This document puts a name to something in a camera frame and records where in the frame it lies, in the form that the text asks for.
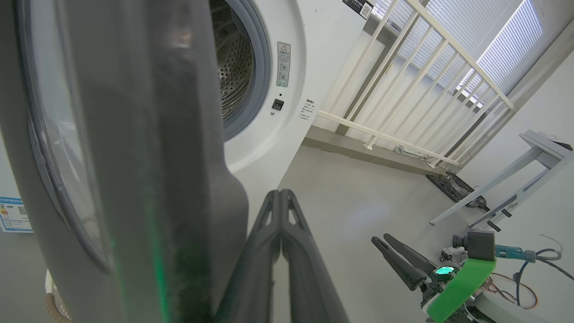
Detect black flat floor device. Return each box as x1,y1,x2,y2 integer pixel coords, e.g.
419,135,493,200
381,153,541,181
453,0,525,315
426,172,489,211

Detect teal plug right camera cable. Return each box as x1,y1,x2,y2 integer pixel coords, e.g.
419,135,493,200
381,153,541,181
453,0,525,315
496,234,574,306

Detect white metal table frame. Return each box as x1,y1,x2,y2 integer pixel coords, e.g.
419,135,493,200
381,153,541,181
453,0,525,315
430,130,574,229

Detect cream perforated laundry basket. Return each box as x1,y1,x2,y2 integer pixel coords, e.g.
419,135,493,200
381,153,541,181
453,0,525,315
44,269,72,323

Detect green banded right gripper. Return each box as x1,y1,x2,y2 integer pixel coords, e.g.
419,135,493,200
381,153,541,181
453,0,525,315
371,233,497,323

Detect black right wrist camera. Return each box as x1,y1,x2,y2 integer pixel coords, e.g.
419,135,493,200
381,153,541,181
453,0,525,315
452,230,496,262

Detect round dark glass washer door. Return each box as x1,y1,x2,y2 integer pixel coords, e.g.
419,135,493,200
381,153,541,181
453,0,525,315
0,0,249,323

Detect grey warning label sticker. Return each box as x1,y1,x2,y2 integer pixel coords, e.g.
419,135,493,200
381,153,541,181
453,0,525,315
276,42,291,87

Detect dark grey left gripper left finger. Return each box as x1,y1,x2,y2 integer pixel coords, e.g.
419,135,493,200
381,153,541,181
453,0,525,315
215,190,283,323

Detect cream metal railing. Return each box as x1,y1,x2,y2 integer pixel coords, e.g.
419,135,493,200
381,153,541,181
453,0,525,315
314,0,515,167

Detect white Hisense washing machine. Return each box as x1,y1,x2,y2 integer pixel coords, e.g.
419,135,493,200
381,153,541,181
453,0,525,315
0,0,375,238

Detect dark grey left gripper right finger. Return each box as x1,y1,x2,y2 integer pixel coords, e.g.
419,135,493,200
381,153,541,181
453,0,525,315
279,189,350,323

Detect blue energy label sticker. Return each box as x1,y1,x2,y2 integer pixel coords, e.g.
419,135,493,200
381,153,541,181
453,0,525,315
0,196,33,233

